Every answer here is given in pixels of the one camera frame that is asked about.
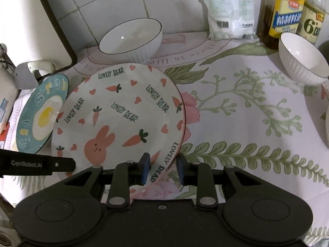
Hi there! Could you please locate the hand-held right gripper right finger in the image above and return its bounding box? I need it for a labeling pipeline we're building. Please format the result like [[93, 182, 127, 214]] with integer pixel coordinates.
[[177, 153, 269, 210]]

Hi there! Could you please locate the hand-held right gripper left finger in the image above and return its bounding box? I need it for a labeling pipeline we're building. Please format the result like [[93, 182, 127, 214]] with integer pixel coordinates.
[[60, 153, 151, 210]]

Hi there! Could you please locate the bunny and carrot print plate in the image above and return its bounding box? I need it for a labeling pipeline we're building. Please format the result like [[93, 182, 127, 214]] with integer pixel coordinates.
[[51, 63, 184, 201]]

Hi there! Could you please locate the large white black-rimmed bowl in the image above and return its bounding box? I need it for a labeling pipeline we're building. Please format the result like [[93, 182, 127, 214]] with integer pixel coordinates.
[[99, 18, 163, 63]]

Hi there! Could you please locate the blue fried egg print plate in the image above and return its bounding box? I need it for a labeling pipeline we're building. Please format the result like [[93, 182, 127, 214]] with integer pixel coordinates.
[[16, 73, 69, 154]]

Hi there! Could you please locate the white quilted mat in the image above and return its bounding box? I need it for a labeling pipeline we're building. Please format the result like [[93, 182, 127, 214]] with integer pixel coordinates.
[[5, 89, 35, 151]]

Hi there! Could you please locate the white appliance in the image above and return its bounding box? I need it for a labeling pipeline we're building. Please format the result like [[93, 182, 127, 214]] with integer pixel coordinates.
[[0, 42, 20, 137]]

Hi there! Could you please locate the floral print tablecloth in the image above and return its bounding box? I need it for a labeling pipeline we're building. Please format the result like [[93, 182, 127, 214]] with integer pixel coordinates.
[[0, 32, 329, 242]]

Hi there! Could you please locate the white board with black edge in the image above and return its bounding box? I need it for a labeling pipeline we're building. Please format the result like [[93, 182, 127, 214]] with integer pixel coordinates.
[[0, 0, 78, 70]]

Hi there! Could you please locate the small white ribbed bowl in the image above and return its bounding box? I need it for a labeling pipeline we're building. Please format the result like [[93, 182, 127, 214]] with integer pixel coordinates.
[[279, 32, 329, 85]]

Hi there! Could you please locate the white plastic salt bag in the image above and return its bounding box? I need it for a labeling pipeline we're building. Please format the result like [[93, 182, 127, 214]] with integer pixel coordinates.
[[197, 0, 259, 41]]

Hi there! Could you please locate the yellow label oil bottle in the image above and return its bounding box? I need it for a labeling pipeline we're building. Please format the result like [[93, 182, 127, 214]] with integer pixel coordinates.
[[258, 0, 306, 50]]

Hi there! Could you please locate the white grey rounded handle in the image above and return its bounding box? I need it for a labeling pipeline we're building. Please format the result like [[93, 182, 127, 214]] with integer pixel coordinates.
[[14, 60, 56, 89]]

